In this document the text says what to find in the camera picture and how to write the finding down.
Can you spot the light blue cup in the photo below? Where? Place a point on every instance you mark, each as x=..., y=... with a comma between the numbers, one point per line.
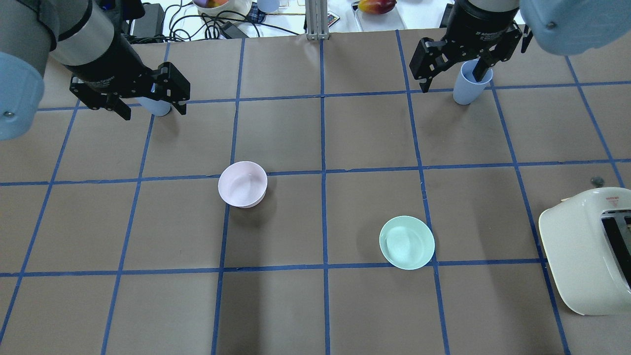
x=467, y=89
x=156, y=108

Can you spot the red yellow mango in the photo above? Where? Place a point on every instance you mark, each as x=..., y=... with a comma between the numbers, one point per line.
x=376, y=6

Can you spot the mint green bowl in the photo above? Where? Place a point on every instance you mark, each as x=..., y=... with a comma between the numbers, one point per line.
x=407, y=242

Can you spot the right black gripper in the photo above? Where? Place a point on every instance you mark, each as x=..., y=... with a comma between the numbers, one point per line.
x=481, y=25

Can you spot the cream white toaster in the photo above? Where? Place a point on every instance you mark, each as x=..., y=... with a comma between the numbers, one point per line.
x=587, y=243

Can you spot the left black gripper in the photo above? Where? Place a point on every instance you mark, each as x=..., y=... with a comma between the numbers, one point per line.
x=105, y=65

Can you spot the small remote control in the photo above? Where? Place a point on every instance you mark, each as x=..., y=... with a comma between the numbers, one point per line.
x=332, y=18

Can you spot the black power adapter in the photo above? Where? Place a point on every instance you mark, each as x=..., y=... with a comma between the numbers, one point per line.
x=230, y=31

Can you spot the clear plastic tray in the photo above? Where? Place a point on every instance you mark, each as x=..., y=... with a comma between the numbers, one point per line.
x=377, y=22

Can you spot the white fruit bowl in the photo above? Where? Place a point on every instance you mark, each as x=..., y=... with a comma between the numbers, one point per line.
x=227, y=9

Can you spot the black box device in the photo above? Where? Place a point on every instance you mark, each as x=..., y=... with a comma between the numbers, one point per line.
x=148, y=28

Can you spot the aluminium frame post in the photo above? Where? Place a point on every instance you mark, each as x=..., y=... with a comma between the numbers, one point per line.
x=317, y=20

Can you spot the pink bowl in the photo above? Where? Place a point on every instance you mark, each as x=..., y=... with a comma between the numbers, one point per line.
x=243, y=184

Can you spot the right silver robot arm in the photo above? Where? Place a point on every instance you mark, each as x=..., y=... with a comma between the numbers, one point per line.
x=570, y=27

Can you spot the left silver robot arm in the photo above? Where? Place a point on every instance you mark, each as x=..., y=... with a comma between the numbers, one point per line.
x=86, y=37

